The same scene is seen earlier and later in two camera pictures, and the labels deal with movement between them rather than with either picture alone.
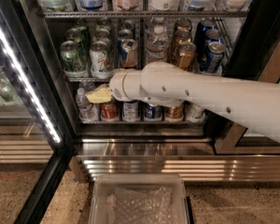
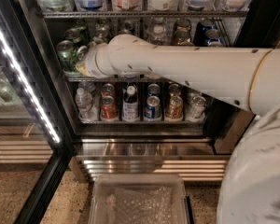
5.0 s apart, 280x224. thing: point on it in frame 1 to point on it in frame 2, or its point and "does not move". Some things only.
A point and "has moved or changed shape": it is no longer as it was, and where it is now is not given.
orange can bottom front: x=109 y=111 does not move
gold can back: x=183 y=24 does not move
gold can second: x=181 y=36 does not move
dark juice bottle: x=132 y=111 does not move
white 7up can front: x=100 y=60 has moved or changed shape
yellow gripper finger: x=122 y=71 to x=91 y=44
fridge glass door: x=31 y=136 does not move
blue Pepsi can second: x=213 y=35 does not move
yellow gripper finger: x=98 y=96 to x=80 y=67
